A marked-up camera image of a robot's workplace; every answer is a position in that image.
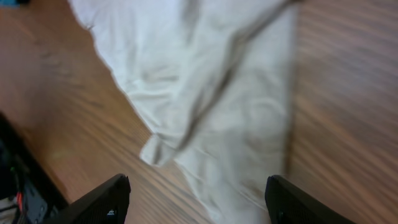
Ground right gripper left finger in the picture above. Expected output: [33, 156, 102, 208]
[44, 174, 131, 224]

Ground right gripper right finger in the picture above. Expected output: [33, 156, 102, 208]
[264, 175, 354, 224]

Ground beige cotton shorts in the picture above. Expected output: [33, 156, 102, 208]
[70, 0, 299, 223]

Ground light blue shirt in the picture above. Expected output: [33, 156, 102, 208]
[0, 0, 20, 7]

